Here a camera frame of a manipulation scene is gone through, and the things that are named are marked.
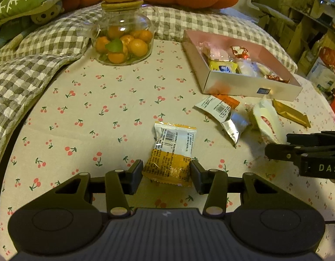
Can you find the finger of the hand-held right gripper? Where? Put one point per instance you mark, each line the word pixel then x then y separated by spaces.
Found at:
pixel 314 138
pixel 281 152

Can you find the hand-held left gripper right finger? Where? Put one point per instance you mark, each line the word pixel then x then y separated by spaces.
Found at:
pixel 196 175

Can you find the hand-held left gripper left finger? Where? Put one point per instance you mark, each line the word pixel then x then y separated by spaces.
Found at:
pixel 137 175

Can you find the orange and white snack packet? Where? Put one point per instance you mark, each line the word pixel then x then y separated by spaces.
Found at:
pixel 170 157

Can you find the red and white snack packet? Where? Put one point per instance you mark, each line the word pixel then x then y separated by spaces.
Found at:
pixel 277 78
pixel 239 52

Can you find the pink shallow box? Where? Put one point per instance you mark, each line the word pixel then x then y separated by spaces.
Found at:
pixel 232 85

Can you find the white and blue snack packet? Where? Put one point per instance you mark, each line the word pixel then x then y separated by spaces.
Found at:
pixel 249 69

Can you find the yellow snack packet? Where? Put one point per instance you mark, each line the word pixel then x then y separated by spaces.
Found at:
pixel 223 66

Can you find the pink snack packet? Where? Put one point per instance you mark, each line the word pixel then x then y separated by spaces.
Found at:
pixel 216 49

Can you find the white snack packet red label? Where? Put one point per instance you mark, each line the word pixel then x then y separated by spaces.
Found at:
pixel 266 122

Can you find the gold snack bar packet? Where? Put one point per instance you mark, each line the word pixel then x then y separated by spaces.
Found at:
pixel 291 112

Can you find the white plastic bag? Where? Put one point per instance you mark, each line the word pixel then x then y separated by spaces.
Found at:
pixel 322 76

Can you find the white barcode snack packet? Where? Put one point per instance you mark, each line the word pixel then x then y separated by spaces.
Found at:
pixel 213 107

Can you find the small orange snack packet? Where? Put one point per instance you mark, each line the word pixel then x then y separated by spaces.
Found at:
pixel 230 101

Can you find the cherry print bed sheet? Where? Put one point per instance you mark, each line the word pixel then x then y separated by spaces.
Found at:
pixel 88 108

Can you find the wooden shelf unit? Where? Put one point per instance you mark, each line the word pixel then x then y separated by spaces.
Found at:
pixel 311 13

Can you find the pile of kumquats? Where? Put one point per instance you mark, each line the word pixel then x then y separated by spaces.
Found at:
pixel 124 45

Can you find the white office chair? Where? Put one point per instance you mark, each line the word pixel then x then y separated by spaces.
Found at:
pixel 268 2

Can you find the glass jar with oranges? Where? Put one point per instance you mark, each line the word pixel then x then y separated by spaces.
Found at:
pixel 121 19

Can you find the grey checked blanket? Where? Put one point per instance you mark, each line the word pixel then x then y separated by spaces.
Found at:
pixel 28 59

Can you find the bamboo teapot lid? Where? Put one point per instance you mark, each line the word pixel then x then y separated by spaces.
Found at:
pixel 121 5

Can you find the small orange plush toy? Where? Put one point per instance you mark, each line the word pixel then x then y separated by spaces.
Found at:
pixel 80 0

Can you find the monkey plush toy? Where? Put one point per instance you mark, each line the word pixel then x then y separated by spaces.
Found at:
pixel 46 12

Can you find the blue plush toy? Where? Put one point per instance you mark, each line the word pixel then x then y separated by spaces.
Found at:
pixel 7 34

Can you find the green patterned pillow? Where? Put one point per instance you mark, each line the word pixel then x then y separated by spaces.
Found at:
pixel 23 0

